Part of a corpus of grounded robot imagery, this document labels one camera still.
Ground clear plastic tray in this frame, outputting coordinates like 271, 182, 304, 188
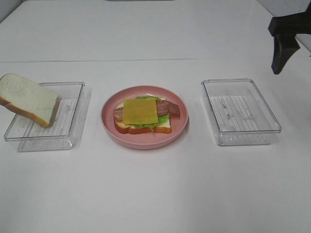
201, 79, 282, 146
4, 82, 90, 152

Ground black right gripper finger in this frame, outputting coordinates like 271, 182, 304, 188
271, 34, 300, 75

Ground curled bacon strip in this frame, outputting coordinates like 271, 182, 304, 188
112, 101, 171, 122

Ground clear left plastic tray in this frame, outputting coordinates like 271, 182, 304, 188
4, 82, 90, 152

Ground pink round plate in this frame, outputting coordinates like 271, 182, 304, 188
101, 85, 189, 149

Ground green lettuce leaf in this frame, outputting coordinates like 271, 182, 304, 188
133, 96, 171, 129

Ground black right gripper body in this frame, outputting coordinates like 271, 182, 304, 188
268, 12, 311, 36

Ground yellow cheese slice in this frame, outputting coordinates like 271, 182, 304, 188
122, 99, 158, 125

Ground wavy bacon strip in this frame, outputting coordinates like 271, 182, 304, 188
155, 100, 180, 116

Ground clear right plastic tray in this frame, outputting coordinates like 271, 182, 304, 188
201, 79, 282, 146

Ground white bread slice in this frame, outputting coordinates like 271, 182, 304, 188
0, 73, 58, 128
114, 97, 172, 135

